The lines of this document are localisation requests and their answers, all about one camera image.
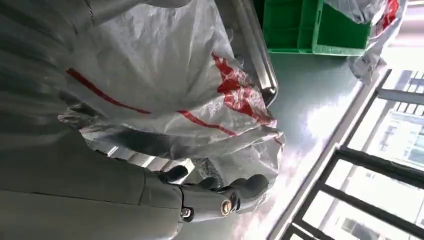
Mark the black metal window frame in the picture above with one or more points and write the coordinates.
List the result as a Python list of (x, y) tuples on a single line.
[(371, 162)]

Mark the green plastic crate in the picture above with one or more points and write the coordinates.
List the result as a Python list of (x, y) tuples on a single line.
[(341, 33)]

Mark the crumpled grey parcel bag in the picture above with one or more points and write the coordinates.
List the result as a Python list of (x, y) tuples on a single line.
[(351, 10)]

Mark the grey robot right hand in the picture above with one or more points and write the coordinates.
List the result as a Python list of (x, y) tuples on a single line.
[(82, 198)]

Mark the electronic scale with steel tray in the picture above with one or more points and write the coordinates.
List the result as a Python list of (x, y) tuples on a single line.
[(255, 49)]

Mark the white parcel bag, black label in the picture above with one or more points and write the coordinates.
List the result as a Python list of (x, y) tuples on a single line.
[(377, 53)]

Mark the ribbed grey right arm sleeve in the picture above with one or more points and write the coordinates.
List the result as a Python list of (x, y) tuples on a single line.
[(30, 66)]

